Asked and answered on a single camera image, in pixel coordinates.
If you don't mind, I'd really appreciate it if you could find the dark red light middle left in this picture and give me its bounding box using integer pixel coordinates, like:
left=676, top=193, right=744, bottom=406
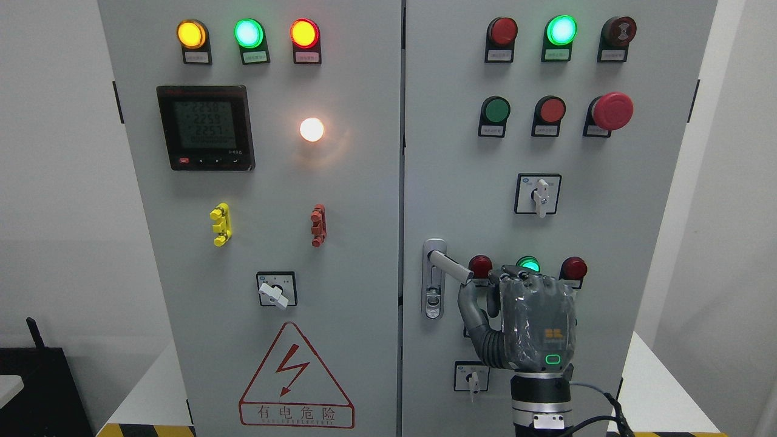
left=468, top=254, right=493, bottom=287

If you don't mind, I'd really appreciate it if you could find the green indicator light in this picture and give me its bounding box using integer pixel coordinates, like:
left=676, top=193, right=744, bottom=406
left=541, top=15, right=578, bottom=62
left=233, top=18, right=270, bottom=66

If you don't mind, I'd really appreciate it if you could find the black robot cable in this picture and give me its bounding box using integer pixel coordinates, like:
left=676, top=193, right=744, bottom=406
left=562, top=381, right=635, bottom=437

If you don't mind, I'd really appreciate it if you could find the yellow indicator light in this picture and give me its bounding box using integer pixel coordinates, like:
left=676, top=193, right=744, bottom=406
left=177, top=19, right=212, bottom=66

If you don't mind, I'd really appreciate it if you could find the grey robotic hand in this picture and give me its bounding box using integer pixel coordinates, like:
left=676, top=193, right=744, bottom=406
left=458, top=265, right=575, bottom=374

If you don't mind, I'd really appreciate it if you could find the red terminal clip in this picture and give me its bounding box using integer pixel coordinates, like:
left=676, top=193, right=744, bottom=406
left=309, top=203, right=327, bottom=247

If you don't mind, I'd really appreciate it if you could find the green light middle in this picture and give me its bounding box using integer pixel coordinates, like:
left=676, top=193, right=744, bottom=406
left=515, top=256, right=541, bottom=272

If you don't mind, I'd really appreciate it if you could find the left white rotary switch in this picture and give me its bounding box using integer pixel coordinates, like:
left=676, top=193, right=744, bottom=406
left=256, top=271, right=297, bottom=310

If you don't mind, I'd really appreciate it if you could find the red emergency stop button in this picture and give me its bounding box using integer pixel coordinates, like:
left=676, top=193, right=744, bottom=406
left=583, top=92, right=634, bottom=138

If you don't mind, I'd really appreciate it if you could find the dark red indicator light top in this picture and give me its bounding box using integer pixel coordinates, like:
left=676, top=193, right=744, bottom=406
left=484, top=16, right=517, bottom=63

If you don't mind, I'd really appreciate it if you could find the red indicator light lit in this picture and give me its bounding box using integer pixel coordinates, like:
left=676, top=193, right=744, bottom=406
left=290, top=18, right=322, bottom=64

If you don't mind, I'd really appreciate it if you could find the silver door handle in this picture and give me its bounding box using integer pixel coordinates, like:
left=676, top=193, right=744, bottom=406
left=421, top=238, right=473, bottom=320

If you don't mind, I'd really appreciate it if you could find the black digital power meter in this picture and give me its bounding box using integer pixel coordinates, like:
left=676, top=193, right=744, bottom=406
left=156, top=85, right=255, bottom=171

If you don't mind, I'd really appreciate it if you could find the white rotary switch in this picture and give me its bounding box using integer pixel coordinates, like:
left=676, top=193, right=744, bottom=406
left=256, top=271, right=297, bottom=310
left=454, top=361, right=490, bottom=403
left=514, top=172, right=562, bottom=218

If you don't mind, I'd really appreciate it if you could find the red electric hazard warning sticker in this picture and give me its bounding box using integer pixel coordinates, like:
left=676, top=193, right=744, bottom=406
left=239, top=322, right=355, bottom=429

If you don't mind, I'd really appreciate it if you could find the upper right white rotary switch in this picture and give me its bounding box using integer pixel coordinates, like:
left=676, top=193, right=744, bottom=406
left=514, top=172, right=562, bottom=218

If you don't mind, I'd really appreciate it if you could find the lower white rotary switch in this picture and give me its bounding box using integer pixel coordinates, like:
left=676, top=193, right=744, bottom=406
left=454, top=361, right=490, bottom=403

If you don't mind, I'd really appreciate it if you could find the dark red buzzer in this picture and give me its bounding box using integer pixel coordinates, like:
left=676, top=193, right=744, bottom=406
left=597, top=16, right=637, bottom=63

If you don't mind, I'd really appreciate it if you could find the white platform base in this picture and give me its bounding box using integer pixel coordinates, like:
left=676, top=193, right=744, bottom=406
left=97, top=334, right=723, bottom=436

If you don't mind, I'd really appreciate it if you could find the green push button upper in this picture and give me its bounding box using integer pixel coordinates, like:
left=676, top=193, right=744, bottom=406
left=478, top=96, right=511, bottom=138

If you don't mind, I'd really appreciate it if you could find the green indicator light top right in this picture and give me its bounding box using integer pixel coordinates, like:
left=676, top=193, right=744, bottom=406
left=541, top=15, right=578, bottom=62

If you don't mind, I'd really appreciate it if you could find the grey cabinet door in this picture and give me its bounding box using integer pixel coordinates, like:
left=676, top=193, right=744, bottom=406
left=401, top=1, right=717, bottom=436
left=99, top=1, right=402, bottom=436

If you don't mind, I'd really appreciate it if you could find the left grey cabinet door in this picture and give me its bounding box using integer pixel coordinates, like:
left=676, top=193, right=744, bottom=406
left=99, top=1, right=402, bottom=436

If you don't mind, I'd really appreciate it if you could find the yellow terminal clip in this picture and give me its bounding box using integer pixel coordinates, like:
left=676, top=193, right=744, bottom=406
left=210, top=202, right=232, bottom=247

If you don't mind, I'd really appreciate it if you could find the black box with antenna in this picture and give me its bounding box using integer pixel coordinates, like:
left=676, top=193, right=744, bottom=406
left=1, top=316, right=94, bottom=436

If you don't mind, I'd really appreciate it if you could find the white glowing indicator light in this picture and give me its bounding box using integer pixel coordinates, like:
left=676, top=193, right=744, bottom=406
left=299, top=117, right=325, bottom=142

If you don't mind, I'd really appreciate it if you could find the right grey cabinet door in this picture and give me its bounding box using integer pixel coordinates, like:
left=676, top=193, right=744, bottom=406
left=401, top=1, right=717, bottom=436

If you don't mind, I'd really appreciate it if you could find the red push button upper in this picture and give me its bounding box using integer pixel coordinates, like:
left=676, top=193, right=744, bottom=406
left=532, top=96, right=566, bottom=137

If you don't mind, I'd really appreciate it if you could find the green indicator light top left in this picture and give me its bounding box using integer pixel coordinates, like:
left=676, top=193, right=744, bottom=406
left=233, top=18, right=270, bottom=66

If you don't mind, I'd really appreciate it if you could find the dark red light middle right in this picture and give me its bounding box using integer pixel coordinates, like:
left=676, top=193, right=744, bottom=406
left=558, top=256, right=588, bottom=290

